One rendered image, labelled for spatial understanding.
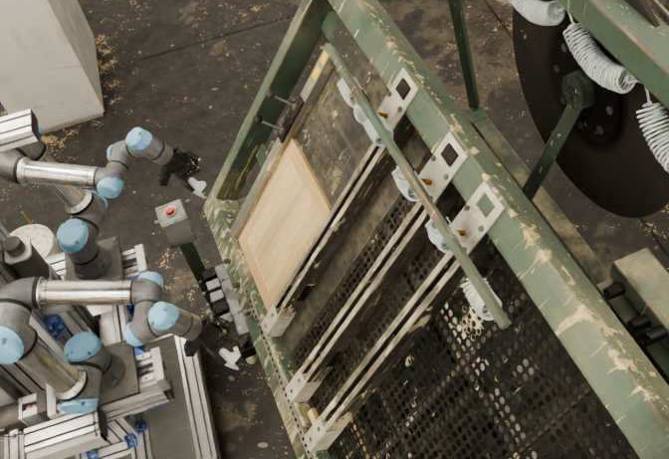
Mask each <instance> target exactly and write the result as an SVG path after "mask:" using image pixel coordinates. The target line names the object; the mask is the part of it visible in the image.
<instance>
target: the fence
mask: <svg viewBox="0 0 669 459"><path fill-rule="evenodd" d="M324 51H325V49H324V50H323V52H322V53H321V55H320V57H319V59H318V61H317V63H316V65H315V67H314V69H313V71H312V73H311V75H310V77H309V78H308V80H307V82H306V84H305V86H304V88H303V90H302V92H301V97H302V98H303V100H304V102H305V103H304V105H303V107H302V109H301V111H300V112H299V114H298V116H297V118H296V120H295V122H294V124H293V126H292V128H291V129H290V131H289V133H288V135H287V137H286V139H285V141H284V143H281V142H280V140H279V138H277V140H276V142H275V144H274V146H273V148H272V150H271V152H270V154H269V155H268V157H267V159H266V161H265V163H264V165H263V167H262V169H261V171H260V173H259V175H258V177H257V179H256V181H255V182H254V184H253V186H252V188H251V190H250V192H249V194H248V196H247V198H246V200H245V202H244V204H243V206H242V207H241V209H240V211H239V213H238V215H237V217H236V219H235V221H234V223H233V225H232V227H231V229H230V232H231V234H232V237H233V238H235V239H238V238H239V236H240V234H241V232H242V230H243V228H244V227H245V225H246V223H247V221H248V219H249V217H250V215H251V213H252V212H253V210H254V208H255V206H256V204H257V202H258V200H259V198H260V197H261V195H262V193H263V191H264V189H265V187H266V185H267V183H268V182H269V180H270V178H271V176H272V174H273V172H274V170H275V168H276V167H277V165H278V163H279V161H280V159H281V157H282V155H283V153H284V152H285V150H286V148H287V146H288V144H289V142H290V140H291V138H292V137H294V138H296V136H297V135H298V133H299V131H300V129H301V127H302V125H303V123H304V122H305V120H306V118H307V116H308V114H309V112H310V110H311V108H312V107H313V105H314V103H315V101H316V99H317V97H318V95H319V94H320V92H321V90H322V88H323V86H324V84H325V82H326V81H327V79H328V77H329V75H330V73H331V71H332V69H333V68H334V66H335V65H334V63H333V61H332V60H331V58H330V57H329V55H328V56H327V58H326V60H325V62H324V64H322V63H321V61H320V59H321V57H322V55H323V53H324ZM317 66H319V68H320V72H319V73H318V75H317V77H316V79H315V80H314V79H313V77H312V75H313V73H314V71H315V69H316V67H317Z"/></svg>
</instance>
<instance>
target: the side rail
mask: <svg viewBox="0 0 669 459"><path fill-rule="evenodd" d="M329 11H332V12H333V11H334V8H333V6H332V5H331V3H330V2H329V0H302V2H301V5H300V7H299V9H298V11H297V13H296V15H295V17H294V19H293V21H292V23H291V25H290V28H289V30H288V32H287V34H286V36H285V38H284V40H283V42H282V44H281V46H280V48H279V51H278V53H277V55H276V57H275V59H274V61H273V63H272V65H271V67H270V69H269V71H268V74H267V76H266V78H265V80H264V82H263V84H262V86H261V88H260V90H259V92H258V93H257V96H256V98H255V100H254V102H253V104H252V106H251V108H250V110H249V112H248V114H247V116H246V119H245V121H244V123H243V125H242V127H241V129H240V131H239V133H238V135H237V137H236V139H235V142H234V144H233V146H232V148H231V150H230V152H229V154H228V156H227V158H226V160H225V162H224V165H223V167H222V169H221V171H220V173H219V175H218V177H217V179H216V181H215V183H214V185H213V188H212V191H213V193H214V196H215V198H225V199H238V197H239V195H240V193H241V191H242V189H243V187H244V185H245V183H246V181H247V179H248V177H249V175H250V174H251V172H252V170H253V168H254V166H255V164H256V162H257V160H258V159H257V157H256V153H257V151H258V149H259V147H260V145H261V144H262V143H266V142H267V140H268V138H269V136H270V134H271V132H272V130H273V128H272V127H270V126H268V125H266V124H263V123H260V124H254V123H253V116H254V115H260V116H261V117H262V118H263V121H265V122H267V123H270V124H272V125H276V123H277V121H278V119H279V117H280V115H281V113H282V111H283V109H284V107H285V105H286V103H284V102H281V101H279V100H277V99H275V98H273V99H272V100H268V99H267V98H266V97H265V92H266V90H273V91H274V92H275V96H277V97H279V98H282V99H284V100H286V101H287V100H288V99H289V97H290V95H291V93H292V91H293V89H294V87H295V85H296V83H297V81H298V80H299V78H300V76H301V74H302V72H303V70H304V68H305V66H306V64H307V62H308V60H309V58H310V56H311V54H312V52H313V50H314V48H315V46H316V44H317V42H318V40H319V38H320V36H321V34H322V32H323V30H322V29H321V25H322V23H323V21H324V19H325V17H326V15H327V13H328V12H329Z"/></svg>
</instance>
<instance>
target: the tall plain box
mask: <svg viewBox="0 0 669 459"><path fill-rule="evenodd" d="M0 103H1V104H2V106H3V107H4V109H5V110H6V112H7V113H8V115H11V114H15V113H18V112H22V111H25V110H28V109H30V110H32V111H33V113H34V114H35V116H36V118H37V119H38V126H39V127H40V129H41V130H42V132H43V134H44V133H47V132H50V131H54V130H57V129H61V128H64V127H68V126H71V125H74V124H78V123H81V122H85V121H88V120H92V119H95V118H98V117H102V116H104V114H103V112H104V111H105V109H104V102H103V95H102V88H101V81H100V74H99V67H98V60H97V53H96V46H95V39H94V34H93V32H92V30H91V28H90V26H89V23H88V21H87V19H86V17H85V15H84V13H83V11H82V9H81V7H80V4H79V2H78V0H0Z"/></svg>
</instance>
